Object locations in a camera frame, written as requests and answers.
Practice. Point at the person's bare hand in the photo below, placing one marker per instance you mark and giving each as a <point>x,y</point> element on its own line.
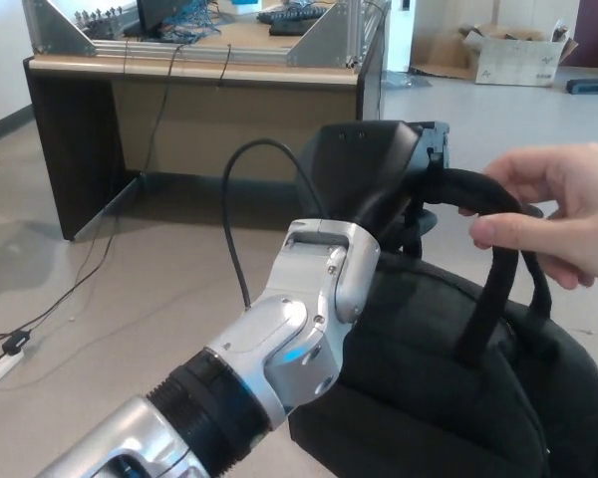
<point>568,199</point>

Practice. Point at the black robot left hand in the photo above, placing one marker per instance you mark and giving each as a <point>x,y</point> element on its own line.
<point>364,169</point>

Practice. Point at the black lunch bag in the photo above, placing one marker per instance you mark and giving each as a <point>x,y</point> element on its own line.
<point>428,373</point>

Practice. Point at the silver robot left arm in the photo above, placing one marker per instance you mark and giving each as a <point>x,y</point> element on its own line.
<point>299,318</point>

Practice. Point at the blue flat floor object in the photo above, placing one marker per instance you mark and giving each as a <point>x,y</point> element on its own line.
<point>593,86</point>

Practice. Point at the white column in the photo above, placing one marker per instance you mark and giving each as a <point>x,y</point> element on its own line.
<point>397,40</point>

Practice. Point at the flat brown cardboard sheet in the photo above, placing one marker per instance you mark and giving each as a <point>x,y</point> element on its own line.
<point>438,57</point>

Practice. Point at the open white cardboard box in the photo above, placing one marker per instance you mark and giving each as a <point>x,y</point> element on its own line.
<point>518,62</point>

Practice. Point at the black flat device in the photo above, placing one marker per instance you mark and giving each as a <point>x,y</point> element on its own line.
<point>289,27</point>

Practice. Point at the dark brown desk beige top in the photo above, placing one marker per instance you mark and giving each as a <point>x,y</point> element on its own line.
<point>204,124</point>

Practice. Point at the black keyboard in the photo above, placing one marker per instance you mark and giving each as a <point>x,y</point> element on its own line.
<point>289,14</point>

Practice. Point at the white box blue label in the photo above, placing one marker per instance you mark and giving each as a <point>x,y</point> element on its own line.
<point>244,2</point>

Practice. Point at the black computer monitor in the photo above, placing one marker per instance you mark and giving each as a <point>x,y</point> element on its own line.
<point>149,15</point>

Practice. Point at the row of black knobs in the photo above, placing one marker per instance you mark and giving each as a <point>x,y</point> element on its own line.
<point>99,25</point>

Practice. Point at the black power adapter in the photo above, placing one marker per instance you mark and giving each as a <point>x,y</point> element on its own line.
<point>17,342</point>

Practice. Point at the aluminium profile frame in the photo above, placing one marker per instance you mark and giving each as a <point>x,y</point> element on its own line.
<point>316,45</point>

